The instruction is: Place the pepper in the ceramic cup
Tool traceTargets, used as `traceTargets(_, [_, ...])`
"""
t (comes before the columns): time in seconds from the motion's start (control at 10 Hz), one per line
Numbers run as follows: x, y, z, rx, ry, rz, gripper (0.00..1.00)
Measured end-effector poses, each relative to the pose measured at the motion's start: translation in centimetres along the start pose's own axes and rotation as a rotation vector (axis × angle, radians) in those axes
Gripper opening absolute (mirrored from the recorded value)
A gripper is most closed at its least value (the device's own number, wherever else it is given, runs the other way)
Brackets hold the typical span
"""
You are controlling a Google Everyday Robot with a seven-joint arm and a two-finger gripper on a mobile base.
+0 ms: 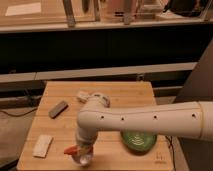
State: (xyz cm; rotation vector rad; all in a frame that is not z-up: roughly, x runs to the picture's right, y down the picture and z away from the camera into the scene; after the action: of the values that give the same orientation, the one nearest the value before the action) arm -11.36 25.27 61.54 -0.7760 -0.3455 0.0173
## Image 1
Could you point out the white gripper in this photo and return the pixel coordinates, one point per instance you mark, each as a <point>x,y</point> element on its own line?
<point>84,145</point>

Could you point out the orange red pepper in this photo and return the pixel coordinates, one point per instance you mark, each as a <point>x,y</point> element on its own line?
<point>71,150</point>

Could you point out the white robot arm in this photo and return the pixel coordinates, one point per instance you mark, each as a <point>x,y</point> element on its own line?
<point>193,120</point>

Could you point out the green ceramic plate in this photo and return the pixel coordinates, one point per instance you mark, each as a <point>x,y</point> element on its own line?
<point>138,142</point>

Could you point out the gray rectangular block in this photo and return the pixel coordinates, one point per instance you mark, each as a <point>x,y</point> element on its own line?
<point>56,110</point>

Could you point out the beige small box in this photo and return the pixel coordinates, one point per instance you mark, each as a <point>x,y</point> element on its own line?
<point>82,96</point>

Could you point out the white rectangular sponge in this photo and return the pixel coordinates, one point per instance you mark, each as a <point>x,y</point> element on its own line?
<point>42,145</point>

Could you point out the dark chair back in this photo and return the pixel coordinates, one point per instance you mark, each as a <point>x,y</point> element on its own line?
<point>195,155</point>

